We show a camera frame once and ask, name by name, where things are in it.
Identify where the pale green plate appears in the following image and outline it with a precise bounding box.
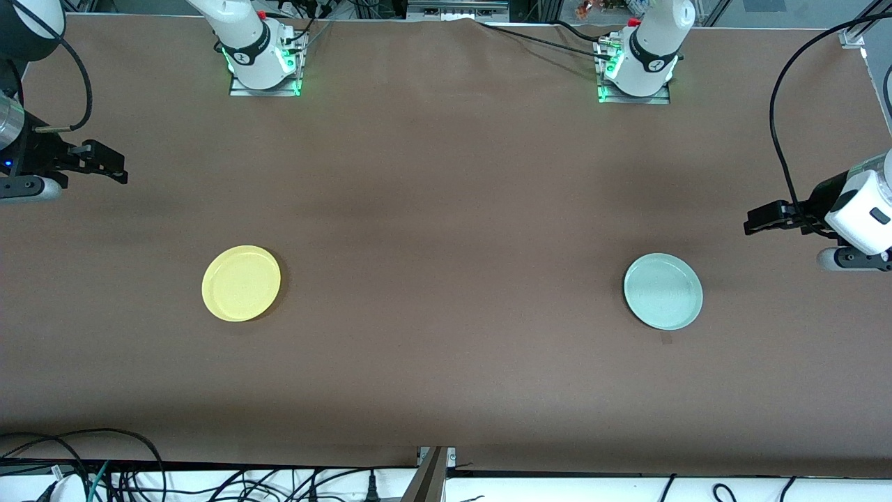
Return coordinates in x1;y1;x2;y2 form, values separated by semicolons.
623;252;704;331

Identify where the yellow plate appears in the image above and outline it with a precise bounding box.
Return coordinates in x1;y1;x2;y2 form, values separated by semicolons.
201;245;282;323

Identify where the brown table cover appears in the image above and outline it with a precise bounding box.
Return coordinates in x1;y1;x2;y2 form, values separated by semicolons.
0;14;892;469

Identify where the grey power strip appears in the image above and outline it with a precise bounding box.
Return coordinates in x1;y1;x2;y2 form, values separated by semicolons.
407;0;510;20

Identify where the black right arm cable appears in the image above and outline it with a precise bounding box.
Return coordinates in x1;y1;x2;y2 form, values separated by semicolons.
6;0;93;134

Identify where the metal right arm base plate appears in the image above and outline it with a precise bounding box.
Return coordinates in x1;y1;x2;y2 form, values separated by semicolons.
229;31;308;98

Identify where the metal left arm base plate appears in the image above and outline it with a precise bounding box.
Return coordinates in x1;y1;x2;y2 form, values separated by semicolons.
594;38;672;105

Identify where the large black looped cable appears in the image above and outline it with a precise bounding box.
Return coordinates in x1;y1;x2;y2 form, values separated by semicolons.
0;427;167;502

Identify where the short black table cable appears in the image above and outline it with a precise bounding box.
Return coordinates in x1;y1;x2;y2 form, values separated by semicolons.
554;19;603;43

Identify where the small black looped cable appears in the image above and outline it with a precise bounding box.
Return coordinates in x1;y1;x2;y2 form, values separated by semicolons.
0;434;91;502

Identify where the long black table cable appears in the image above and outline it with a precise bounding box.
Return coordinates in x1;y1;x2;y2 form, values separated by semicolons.
476;20;613;59

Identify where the green cable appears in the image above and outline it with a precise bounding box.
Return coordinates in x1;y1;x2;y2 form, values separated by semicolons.
87;460;112;502

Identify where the aluminium frame profile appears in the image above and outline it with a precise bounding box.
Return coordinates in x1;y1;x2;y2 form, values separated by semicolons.
406;446;458;502

